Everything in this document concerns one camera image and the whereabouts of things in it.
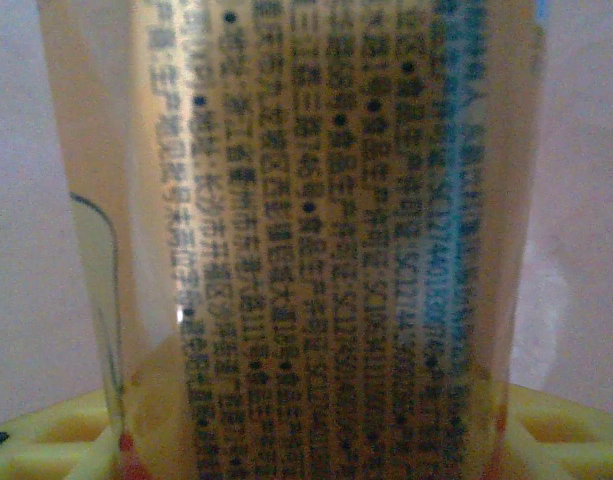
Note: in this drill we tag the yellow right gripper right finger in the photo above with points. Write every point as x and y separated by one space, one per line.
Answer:
561 460

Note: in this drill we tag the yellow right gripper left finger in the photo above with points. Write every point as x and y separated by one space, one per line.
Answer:
46 450

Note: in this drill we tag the yellow label plastic bottle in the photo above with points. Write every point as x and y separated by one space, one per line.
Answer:
311 225

